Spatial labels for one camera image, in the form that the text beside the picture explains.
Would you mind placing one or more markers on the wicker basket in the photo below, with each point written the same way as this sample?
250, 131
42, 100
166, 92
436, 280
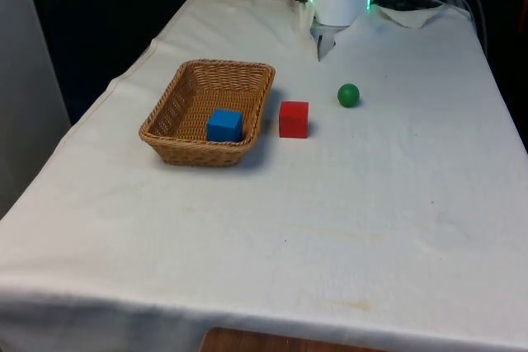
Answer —
194, 137

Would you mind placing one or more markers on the red cube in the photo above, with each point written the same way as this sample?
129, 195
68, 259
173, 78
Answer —
293, 120

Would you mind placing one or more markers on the blue cube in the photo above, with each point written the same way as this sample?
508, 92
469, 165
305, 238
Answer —
222, 126

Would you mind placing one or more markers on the green ball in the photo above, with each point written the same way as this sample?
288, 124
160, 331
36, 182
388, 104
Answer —
348, 95

